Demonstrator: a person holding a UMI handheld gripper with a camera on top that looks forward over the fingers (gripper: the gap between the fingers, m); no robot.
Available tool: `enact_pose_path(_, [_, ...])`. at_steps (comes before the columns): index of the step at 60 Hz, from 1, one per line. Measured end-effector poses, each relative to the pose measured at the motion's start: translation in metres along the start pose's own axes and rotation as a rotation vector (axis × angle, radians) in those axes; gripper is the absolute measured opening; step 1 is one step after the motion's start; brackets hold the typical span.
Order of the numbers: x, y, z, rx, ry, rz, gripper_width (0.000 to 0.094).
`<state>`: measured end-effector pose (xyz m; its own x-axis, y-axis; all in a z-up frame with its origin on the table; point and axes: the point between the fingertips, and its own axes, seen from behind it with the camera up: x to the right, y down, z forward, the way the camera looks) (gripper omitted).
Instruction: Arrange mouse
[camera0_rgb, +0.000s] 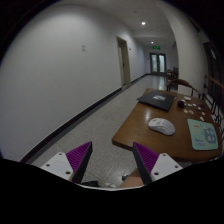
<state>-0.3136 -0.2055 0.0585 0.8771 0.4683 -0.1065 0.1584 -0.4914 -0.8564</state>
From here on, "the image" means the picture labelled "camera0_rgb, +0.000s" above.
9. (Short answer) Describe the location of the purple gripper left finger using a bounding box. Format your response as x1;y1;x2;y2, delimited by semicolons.
40;140;94;184

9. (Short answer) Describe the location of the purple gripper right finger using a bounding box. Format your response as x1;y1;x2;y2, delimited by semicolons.
132;141;184;186

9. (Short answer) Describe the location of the white computer mouse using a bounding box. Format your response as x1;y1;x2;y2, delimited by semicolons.
148;118;176;136

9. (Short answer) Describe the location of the black laptop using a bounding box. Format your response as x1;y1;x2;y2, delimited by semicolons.
138;91;175;112

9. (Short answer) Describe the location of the small black round object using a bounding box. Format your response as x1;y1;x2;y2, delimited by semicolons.
177;100;185;108

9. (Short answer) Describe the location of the wooden chair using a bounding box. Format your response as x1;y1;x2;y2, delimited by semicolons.
166;79;201;99

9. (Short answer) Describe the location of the double glass door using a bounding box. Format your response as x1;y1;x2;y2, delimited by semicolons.
150;53;166;75

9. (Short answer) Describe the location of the green exit sign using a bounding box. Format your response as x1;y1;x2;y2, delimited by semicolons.
153;46;161;50

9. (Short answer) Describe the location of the wooden door in wall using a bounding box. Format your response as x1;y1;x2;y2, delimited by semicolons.
117;37;130;86

